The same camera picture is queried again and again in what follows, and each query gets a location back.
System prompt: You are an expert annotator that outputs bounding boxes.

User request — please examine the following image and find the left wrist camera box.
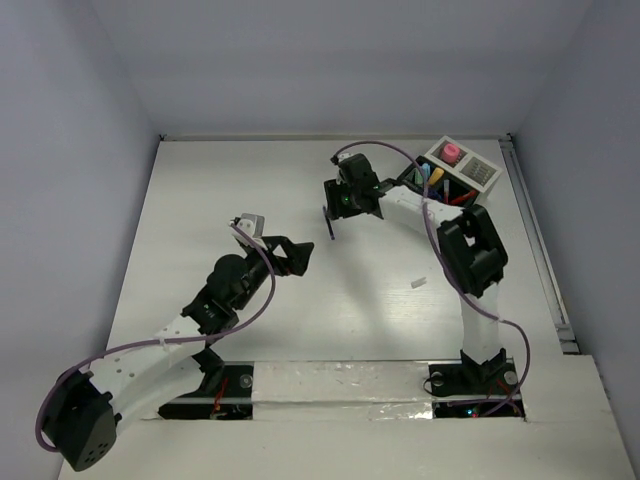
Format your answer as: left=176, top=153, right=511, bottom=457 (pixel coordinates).
left=230, top=213, right=265, bottom=240

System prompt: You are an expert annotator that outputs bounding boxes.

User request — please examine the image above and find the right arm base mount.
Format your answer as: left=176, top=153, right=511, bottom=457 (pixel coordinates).
left=423, top=348, right=525, bottom=419

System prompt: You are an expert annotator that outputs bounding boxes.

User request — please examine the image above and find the foil tape strip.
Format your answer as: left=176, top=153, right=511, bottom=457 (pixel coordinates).
left=251, top=361, right=433, bottom=422

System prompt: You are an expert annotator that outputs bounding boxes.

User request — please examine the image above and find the orange highlighter marker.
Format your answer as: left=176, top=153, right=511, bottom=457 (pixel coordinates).
left=428, top=168, right=445, bottom=186

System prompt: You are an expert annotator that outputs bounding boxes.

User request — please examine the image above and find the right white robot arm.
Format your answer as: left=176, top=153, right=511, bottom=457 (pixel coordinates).
left=324, top=154, right=508, bottom=392

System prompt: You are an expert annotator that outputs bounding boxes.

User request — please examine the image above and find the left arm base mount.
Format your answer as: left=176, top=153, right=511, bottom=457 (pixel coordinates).
left=157, top=361, right=254, bottom=421

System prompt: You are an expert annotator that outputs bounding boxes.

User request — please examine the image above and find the red blue pen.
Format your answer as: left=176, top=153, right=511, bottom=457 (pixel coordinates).
left=443, top=179, right=450, bottom=204

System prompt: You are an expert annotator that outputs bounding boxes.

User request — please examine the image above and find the aluminium rail right edge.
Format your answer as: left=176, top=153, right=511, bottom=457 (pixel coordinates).
left=499, top=134, right=582, bottom=355

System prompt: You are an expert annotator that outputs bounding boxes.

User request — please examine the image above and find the pink cylinder sharpener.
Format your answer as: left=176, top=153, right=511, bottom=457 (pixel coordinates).
left=440, top=143, right=462, bottom=165

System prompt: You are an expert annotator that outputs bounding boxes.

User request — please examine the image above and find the black two-compartment pen holder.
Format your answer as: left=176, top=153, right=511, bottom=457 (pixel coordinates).
left=396, top=156, right=479, bottom=208

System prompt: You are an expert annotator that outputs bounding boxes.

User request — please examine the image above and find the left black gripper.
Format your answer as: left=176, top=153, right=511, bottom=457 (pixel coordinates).
left=231, top=236, right=311, bottom=311

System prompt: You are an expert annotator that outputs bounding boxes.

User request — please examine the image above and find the white grey tray box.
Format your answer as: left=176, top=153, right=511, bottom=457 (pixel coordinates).
left=424, top=136, right=503, bottom=203

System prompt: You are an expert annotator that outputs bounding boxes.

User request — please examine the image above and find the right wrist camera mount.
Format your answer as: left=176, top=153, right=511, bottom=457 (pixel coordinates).
left=330, top=152, right=351, bottom=166

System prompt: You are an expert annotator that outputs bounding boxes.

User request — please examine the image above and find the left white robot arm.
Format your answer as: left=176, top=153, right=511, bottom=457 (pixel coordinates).
left=35, top=232, right=314, bottom=472

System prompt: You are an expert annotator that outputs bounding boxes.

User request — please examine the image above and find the purple pen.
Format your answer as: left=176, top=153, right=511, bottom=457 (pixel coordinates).
left=322, top=205, right=336, bottom=241

